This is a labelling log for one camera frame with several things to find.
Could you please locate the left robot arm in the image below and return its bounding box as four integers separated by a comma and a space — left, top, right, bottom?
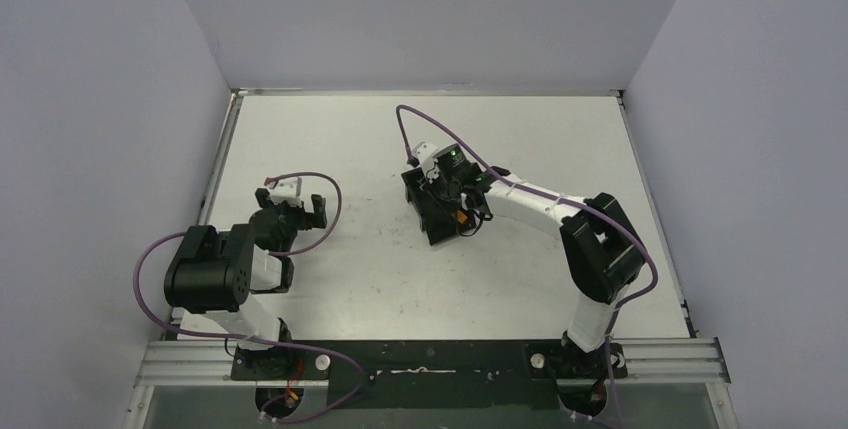
163, 187, 330, 380

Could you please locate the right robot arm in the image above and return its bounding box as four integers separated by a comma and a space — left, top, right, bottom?
403, 142, 646, 378

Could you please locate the black plastic bin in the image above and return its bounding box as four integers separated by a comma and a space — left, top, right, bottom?
401, 168, 479, 246

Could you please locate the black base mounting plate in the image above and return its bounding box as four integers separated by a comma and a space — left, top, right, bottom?
230, 339, 628, 418

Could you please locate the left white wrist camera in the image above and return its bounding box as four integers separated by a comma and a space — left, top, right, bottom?
265, 177, 302, 205

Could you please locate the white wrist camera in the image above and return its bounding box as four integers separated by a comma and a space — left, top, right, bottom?
265, 177, 302, 205
408, 142, 441, 172

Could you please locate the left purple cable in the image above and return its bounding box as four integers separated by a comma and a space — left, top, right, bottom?
132, 171, 368, 426

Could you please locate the purple cable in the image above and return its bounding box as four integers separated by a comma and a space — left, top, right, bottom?
396, 105, 660, 429
132, 171, 368, 426

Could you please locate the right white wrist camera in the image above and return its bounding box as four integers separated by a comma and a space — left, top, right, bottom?
408, 142, 441, 172

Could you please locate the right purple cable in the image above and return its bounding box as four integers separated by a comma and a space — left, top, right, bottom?
396, 105, 660, 429

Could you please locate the aluminium front rail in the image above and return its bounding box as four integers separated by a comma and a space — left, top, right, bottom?
135, 338, 731, 387

